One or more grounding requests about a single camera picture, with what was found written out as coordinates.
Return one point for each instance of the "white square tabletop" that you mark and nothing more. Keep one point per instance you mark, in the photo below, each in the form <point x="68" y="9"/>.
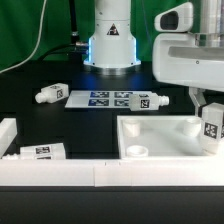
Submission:
<point x="146" y="137"/>

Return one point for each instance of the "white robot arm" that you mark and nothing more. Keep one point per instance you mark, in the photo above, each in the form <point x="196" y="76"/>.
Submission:
<point x="112" y="47"/>

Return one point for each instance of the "white U-shaped obstacle fence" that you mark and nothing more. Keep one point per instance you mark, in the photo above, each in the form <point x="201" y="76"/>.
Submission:
<point x="196" y="171"/>

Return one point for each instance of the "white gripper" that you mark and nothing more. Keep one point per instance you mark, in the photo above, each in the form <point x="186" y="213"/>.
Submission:
<point x="189" y="49"/>

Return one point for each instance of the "white fiducial marker sheet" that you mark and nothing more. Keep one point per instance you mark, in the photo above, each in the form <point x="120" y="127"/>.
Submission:
<point x="100" y="99"/>

